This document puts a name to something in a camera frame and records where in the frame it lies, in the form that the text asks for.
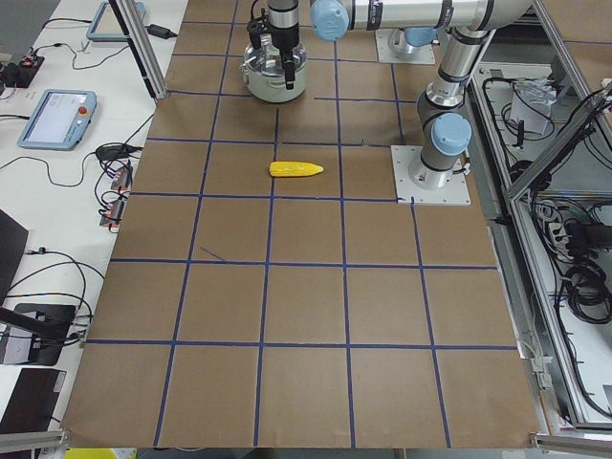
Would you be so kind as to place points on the black laptop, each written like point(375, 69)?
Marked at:
point(13, 242)

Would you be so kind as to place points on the yellow corn cob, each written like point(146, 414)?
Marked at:
point(291, 169)

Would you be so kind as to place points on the black power adapter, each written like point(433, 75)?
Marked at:
point(160, 31)

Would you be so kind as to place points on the glass pot lid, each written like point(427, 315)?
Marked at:
point(266, 61)

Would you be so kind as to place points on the black camera stand base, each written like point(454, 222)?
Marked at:
point(36, 333)

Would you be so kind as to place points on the pale green steel pot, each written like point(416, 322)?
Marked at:
point(264, 77)

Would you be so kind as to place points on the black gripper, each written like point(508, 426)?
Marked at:
point(283, 39)

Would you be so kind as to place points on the far blue teach pendant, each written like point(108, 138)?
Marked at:
point(105, 26)

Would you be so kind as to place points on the aluminium frame post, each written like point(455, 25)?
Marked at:
point(133, 29)

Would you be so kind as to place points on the blue teach pendant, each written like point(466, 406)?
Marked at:
point(105, 26)
point(59, 120)

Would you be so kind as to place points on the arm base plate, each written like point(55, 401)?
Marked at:
point(416, 184)
point(424, 56)

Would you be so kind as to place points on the near blue teach pendant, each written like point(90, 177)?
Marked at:
point(59, 120)

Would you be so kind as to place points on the brown paper table mat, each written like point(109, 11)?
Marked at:
point(244, 310)

